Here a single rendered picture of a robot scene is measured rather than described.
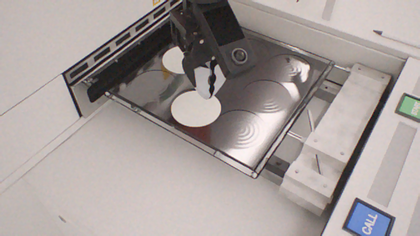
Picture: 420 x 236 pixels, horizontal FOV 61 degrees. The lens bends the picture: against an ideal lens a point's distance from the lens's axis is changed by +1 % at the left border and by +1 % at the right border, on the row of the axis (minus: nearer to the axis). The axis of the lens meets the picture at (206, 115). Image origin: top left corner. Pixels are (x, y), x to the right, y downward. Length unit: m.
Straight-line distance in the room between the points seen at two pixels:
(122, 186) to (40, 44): 0.30
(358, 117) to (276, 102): 0.17
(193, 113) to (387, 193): 0.37
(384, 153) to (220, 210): 0.30
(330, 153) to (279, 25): 0.38
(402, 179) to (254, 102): 0.30
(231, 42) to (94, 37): 0.35
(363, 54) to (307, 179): 0.36
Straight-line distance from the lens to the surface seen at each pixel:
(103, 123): 0.83
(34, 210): 0.89
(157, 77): 0.80
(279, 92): 0.77
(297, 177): 0.63
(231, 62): 0.47
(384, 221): 0.57
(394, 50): 0.86
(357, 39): 0.86
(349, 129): 0.77
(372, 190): 0.60
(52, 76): 0.73
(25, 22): 0.66
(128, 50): 0.82
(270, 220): 0.68
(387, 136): 0.67
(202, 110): 0.72
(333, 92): 0.87
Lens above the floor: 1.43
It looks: 49 degrees down
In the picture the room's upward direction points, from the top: straight up
